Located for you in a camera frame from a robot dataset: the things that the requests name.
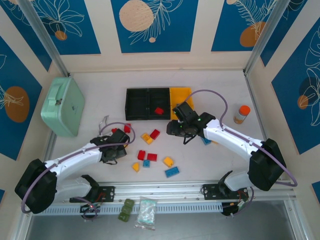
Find black plastic bin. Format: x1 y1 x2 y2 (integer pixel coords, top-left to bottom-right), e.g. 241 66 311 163
124 87 151 121
148 87 172 121

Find yellow plastic bin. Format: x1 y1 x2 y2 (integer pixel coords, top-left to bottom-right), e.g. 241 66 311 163
169 86 195 119

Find bottle with orange cap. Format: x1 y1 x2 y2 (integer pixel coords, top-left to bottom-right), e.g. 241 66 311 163
233 104 251 125

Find clear plastic bag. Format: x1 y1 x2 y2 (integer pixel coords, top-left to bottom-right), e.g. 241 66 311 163
134 196 157 231

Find mint green carry case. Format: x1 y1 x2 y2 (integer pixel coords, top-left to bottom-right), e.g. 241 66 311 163
40 76 86 138

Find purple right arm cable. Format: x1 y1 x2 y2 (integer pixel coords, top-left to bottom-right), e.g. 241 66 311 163
186 89 299 188

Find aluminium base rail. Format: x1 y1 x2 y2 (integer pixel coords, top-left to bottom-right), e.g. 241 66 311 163
96 180 297 201

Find white slotted cable duct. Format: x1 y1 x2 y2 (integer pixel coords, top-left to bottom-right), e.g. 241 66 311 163
41 202 224 215

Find aluminium frame post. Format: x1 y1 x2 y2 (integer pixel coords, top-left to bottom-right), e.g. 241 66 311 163
242 0 293 76
17 0 72 77

